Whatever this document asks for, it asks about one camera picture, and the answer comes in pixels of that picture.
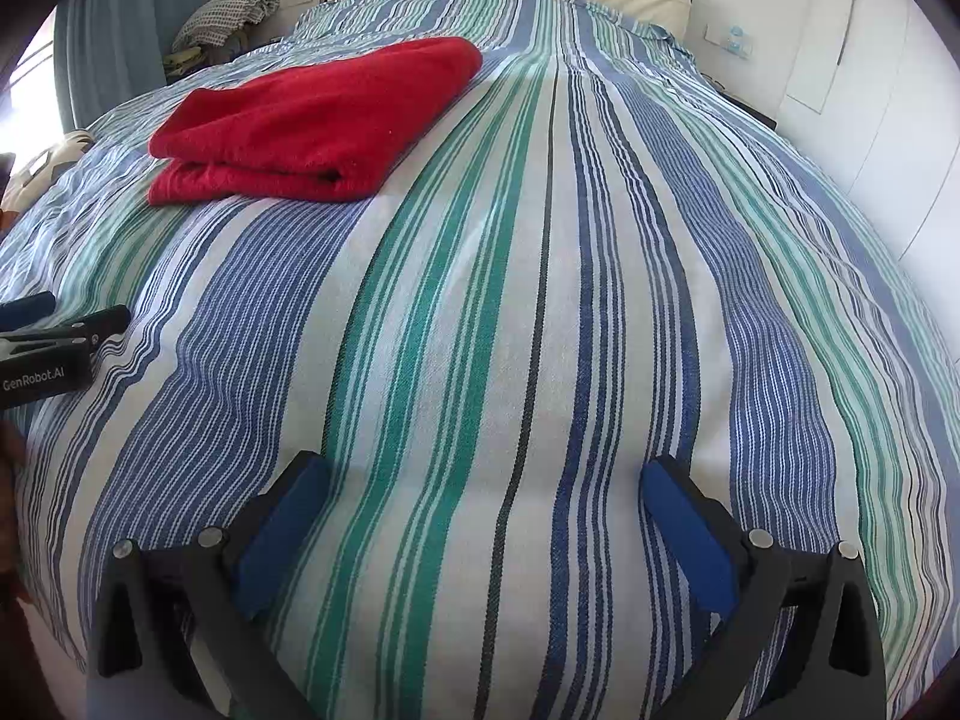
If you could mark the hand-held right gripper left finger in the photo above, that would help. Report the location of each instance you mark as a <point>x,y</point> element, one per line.
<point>281,532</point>

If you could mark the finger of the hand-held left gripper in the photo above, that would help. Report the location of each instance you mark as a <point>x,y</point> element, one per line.
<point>30,307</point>
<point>105,322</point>

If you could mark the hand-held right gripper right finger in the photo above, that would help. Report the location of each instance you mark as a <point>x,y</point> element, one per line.
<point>690,532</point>

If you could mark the red knit sweater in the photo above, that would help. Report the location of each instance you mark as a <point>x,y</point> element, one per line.
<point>300,120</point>

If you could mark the cream patterned pillow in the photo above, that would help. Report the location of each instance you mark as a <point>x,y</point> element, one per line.
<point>45,165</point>

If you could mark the green patterned cloth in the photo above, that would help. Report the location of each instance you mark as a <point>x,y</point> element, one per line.
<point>191,60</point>

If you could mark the blue curtain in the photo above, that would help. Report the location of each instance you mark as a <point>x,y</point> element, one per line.
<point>112,30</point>

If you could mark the striped bed blanket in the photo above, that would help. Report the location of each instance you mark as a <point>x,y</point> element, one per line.
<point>480,315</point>

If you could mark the grey checked cloth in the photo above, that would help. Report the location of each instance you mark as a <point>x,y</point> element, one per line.
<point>225,15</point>

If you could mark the dark nightstand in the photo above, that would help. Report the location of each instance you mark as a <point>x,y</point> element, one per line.
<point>754,109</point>

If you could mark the white wardrobe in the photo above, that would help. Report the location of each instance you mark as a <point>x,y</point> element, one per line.
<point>885,90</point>

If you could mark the white wall socket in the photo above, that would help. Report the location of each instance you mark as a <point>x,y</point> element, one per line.
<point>731,37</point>

